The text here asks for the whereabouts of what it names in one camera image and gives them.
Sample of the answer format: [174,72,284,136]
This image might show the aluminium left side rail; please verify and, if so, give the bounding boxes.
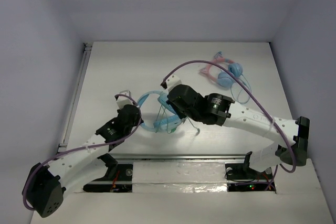
[57,42,93,153]

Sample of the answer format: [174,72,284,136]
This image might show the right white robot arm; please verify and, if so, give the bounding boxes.
[167,84,310,178]

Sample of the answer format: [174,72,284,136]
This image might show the aluminium rail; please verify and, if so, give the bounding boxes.
[57,42,93,153]
[109,153,245,160]

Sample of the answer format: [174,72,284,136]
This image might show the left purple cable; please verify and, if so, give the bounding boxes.
[21,93,142,211]

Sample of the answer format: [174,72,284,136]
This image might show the aluminium front rail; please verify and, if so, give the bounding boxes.
[109,153,245,160]

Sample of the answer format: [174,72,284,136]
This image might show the silver tape strip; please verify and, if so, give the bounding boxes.
[132,161,227,193]

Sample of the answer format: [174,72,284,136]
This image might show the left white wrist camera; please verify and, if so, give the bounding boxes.
[115,90,133,109]

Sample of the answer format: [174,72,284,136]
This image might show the pink blue cat-ear headphones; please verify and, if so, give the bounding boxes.
[199,51,252,104]

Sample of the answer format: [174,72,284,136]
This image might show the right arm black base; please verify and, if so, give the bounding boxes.
[224,152,276,192]

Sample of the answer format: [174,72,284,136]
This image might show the purple cable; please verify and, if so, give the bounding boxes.
[162,60,297,174]
[21,93,142,211]

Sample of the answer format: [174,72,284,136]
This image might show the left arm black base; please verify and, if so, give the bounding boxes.
[83,154,133,193]

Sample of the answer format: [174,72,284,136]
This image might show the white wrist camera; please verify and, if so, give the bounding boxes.
[115,90,133,109]
[160,74,182,91]

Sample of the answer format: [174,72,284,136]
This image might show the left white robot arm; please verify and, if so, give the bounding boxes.
[22,104,142,218]

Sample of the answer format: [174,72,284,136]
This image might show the light blue headphones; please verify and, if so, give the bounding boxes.
[137,90,185,134]

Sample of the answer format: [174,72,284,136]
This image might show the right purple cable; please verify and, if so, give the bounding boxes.
[162,60,297,174]

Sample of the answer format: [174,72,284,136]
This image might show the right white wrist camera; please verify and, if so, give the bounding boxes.
[160,74,182,91]

